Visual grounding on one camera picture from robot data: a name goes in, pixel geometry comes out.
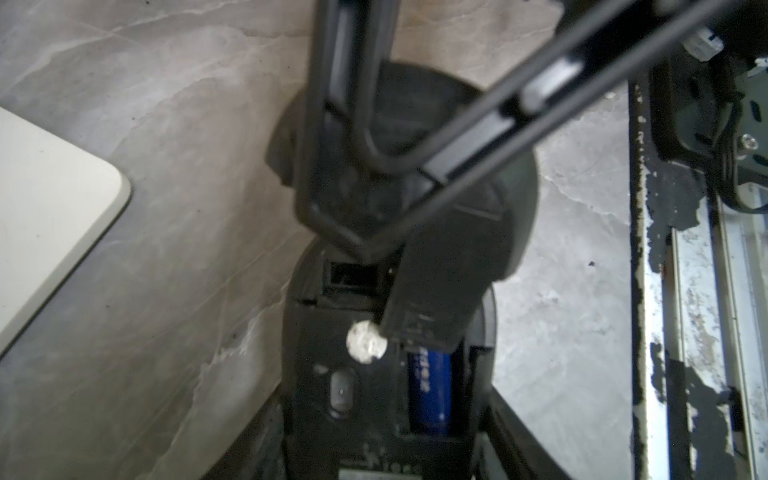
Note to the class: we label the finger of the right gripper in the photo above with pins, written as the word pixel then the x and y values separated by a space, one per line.
pixel 606 42
pixel 337 195

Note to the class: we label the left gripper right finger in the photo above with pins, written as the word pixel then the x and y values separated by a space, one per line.
pixel 508 448

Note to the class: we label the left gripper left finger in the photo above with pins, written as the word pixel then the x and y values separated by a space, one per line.
pixel 257 453

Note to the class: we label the black mouse battery cover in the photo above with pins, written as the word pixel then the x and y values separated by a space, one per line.
pixel 429 298

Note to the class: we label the black wireless mouse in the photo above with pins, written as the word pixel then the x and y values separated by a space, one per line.
pixel 347 420

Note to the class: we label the silver laptop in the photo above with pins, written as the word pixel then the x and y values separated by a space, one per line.
pixel 57 201

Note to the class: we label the blue battery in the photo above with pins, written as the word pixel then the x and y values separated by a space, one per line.
pixel 430 392

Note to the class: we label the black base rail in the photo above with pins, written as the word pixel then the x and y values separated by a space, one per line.
pixel 698 145

